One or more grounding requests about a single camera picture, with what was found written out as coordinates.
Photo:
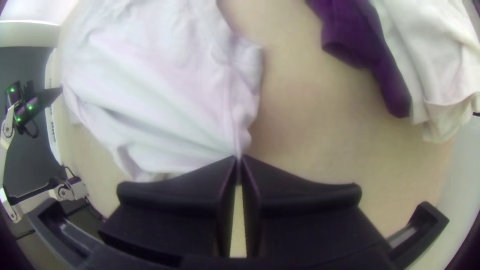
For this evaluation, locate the dark garment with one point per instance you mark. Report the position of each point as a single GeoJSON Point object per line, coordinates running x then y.
{"type": "Point", "coordinates": [360, 45]}

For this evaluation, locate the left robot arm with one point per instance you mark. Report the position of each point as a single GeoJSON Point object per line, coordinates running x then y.
{"type": "Point", "coordinates": [6, 131]}

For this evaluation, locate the grey t-shirt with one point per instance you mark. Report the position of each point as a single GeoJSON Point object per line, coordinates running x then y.
{"type": "Point", "coordinates": [150, 93]}

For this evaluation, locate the cream garment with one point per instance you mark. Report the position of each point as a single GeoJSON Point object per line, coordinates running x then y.
{"type": "Point", "coordinates": [435, 56]}

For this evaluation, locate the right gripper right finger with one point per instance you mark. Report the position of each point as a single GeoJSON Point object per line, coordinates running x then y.
{"type": "Point", "coordinates": [300, 221]}

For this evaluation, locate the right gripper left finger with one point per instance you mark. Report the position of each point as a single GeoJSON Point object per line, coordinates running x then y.
{"type": "Point", "coordinates": [180, 217]}

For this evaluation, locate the white laundry basket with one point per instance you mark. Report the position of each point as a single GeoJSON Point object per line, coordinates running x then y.
{"type": "Point", "coordinates": [52, 112]}

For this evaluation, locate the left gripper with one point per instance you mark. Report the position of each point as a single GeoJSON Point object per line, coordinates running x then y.
{"type": "Point", "coordinates": [45, 96]}

